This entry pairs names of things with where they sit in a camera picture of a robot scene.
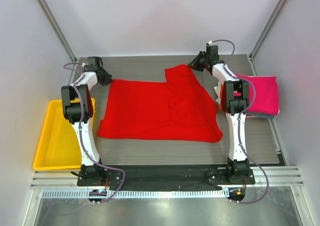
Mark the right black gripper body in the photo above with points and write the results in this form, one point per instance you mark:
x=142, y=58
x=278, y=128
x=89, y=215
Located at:
x=198, y=63

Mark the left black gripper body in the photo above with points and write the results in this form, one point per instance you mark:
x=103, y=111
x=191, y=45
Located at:
x=103, y=70

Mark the red t shirt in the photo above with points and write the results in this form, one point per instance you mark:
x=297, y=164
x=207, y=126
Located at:
x=178, y=109

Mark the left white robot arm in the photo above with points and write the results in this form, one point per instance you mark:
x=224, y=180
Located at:
x=77, y=108

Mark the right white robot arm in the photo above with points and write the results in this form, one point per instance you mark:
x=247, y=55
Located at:
x=234, y=101

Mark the folded white t shirt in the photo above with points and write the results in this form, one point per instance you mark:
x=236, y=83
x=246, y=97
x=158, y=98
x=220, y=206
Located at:
x=218, y=91

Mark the folded pink t shirt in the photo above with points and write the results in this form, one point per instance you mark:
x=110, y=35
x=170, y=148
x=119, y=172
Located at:
x=266, y=95

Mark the folded grey-blue t shirt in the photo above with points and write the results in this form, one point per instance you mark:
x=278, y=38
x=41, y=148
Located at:
x=260, y=115

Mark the yellow plastic bin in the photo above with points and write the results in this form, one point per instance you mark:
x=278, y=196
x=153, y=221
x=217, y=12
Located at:
x=58, y=147

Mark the left aluminium frame post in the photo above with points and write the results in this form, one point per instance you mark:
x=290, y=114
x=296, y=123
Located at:
x=56, y=29

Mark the aluminium frame post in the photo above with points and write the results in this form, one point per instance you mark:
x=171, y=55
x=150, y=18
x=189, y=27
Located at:
x=56, y=29
x=279, y=7

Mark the right aluminium frame post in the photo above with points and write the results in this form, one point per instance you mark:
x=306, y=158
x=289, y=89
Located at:
x=279, y=7

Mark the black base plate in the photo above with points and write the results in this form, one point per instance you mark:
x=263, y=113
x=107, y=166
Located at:
x=163, y=177

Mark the slotted white cable duct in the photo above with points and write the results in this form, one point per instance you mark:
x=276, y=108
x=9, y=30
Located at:
x=97, y=194

